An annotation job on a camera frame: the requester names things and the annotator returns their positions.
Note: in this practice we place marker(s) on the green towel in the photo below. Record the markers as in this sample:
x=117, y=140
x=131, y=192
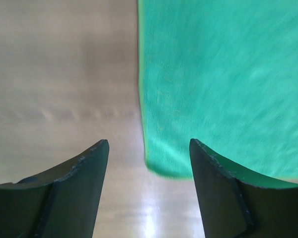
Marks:
x=224, y=72

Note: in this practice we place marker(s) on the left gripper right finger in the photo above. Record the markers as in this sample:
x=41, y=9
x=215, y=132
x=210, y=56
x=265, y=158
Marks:
x=237, y=202

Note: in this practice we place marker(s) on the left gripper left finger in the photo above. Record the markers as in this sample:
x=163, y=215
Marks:
x=61, y=202

